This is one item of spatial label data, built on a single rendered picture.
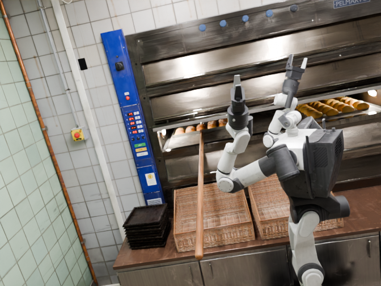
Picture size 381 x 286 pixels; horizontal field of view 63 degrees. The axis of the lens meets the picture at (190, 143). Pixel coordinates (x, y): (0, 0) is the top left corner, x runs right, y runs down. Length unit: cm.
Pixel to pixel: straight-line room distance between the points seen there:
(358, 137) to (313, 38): 84
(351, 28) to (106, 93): 185
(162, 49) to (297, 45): 98
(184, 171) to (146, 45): 102
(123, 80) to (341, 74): 161
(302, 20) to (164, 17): 98
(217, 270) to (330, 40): 181
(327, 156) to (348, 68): 121
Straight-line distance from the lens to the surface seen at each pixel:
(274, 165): 141
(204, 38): 239
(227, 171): 147
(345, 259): 247
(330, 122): 261
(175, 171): 256
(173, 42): 240
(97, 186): 276
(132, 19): 244
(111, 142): 258
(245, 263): 232
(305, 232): 175
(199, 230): 131
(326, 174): 154
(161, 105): 243
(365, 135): 276
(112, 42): 243
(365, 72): 264
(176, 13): 239
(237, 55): 239
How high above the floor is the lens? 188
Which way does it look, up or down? 16 degrees down
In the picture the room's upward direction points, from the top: 12 degrees counter-clockwise
